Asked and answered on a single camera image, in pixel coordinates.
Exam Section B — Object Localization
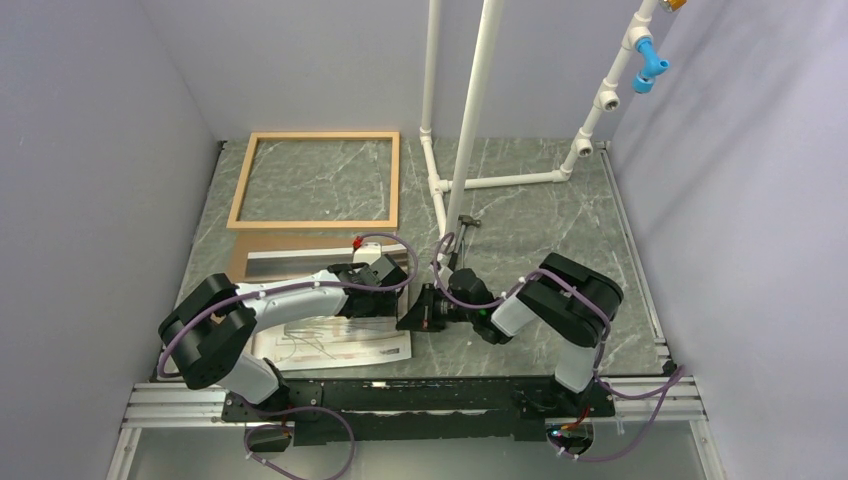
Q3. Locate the wooden picture frame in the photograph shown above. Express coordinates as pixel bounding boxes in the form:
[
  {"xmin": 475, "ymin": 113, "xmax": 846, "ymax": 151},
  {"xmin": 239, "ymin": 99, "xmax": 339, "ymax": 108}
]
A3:
[{"xmin": 226, "ymin": 131, "xmax": 401, "ymax": 231}]

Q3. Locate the yellow pipe cap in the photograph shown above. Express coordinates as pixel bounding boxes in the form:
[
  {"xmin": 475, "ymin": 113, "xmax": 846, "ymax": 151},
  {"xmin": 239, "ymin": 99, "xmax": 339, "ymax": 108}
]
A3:
[{"xmin": 660, "ymin": 0, "xmax": 687, "ymax": 13}]

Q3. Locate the clear glass pane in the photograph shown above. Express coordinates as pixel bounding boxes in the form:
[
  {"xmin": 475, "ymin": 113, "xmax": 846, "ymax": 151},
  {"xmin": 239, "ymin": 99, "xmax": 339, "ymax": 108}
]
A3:
[{"xmin": 243, "ymin": 248, "xmax": 354, "ymax": 282}]

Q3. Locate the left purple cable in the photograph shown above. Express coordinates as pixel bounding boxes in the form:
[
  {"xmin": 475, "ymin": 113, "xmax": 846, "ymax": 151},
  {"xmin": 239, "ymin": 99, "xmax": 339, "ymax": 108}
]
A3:
[{"xmin": 156, "ymin": 231, "xmax": 420, "ymax": 480}]

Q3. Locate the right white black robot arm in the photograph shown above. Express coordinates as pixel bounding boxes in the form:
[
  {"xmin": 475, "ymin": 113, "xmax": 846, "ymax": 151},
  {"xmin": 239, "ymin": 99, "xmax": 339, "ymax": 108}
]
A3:
[{"xmin": 396, "ymin": 253, "xmax": 624, "ymax": 415}]

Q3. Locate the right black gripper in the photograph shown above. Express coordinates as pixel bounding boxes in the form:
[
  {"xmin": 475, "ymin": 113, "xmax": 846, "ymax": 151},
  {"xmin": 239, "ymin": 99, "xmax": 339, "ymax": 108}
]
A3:
[{"xmin": 396, "ymin": 283, "xmax": 478, "ymax": 332}]

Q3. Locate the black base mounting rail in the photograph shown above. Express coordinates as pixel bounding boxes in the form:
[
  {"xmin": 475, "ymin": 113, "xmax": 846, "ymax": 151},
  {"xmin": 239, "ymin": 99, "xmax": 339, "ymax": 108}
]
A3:
[{"xmin": 221, "ymin": 376, "xmax": 616, "ymax": 446}]

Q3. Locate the black handle hammer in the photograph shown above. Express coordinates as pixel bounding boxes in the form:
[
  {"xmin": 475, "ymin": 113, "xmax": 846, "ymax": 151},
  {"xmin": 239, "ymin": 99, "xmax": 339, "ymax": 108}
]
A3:
[{"xmin": 447, "ymin": 214, "xmax": 481, "ymax": 271}]

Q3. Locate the white PVC pipe structure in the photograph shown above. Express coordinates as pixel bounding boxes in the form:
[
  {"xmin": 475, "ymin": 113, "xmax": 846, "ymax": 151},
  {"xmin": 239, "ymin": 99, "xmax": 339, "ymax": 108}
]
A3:
[{"xmin": 419, "ymin": 1, "xmax": 664, "ymax": 236}]

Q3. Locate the printed plant photo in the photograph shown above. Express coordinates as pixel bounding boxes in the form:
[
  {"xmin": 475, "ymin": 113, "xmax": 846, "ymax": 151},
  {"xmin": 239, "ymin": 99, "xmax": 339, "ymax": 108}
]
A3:
[{"xmin": 249, "ymin": 317, "xmax": 412, "ymax": 371}]

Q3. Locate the brown fibreboard backing panel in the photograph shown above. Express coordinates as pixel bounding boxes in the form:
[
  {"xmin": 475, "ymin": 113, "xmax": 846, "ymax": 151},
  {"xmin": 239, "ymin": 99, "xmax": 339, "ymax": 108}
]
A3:
[{"xmin": 226, "ymin": 235, "xmax": 405, "ymax": 283}]

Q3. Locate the aluminium extrusion rail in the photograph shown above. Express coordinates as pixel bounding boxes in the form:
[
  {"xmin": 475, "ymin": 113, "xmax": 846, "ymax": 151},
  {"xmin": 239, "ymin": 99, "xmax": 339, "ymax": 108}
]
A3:
[{"xmin": 106, "ymin": 382, "xmax": 226, "ymax": 479}]

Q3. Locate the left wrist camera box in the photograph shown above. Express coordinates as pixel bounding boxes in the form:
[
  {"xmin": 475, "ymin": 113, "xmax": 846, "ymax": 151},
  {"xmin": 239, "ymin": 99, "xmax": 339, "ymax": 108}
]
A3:
[{"xmin": 352, "ymin": 236, "xmax": 383, "ymax": 265}]

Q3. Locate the blue pipe fitting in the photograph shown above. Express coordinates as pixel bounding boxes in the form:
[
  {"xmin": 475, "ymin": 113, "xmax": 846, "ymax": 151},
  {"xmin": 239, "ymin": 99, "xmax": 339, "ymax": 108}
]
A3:
[{"xmin": 632, "ymin": 37, "xmax": 671, "ymax": 94}]

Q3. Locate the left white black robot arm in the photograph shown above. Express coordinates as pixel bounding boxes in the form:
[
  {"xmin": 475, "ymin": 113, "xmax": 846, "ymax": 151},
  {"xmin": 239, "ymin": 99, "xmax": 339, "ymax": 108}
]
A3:
[{"xmin": 157, "ymin": 254, "xmax": 411, "ymax": 420}]

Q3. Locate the yellow black screwdriver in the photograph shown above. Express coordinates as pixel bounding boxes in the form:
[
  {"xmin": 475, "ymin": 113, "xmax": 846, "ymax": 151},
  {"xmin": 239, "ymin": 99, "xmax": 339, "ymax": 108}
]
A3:
[{"xmin": 449, "ymin": 225, "xmax": 467, "ymax": 270}]

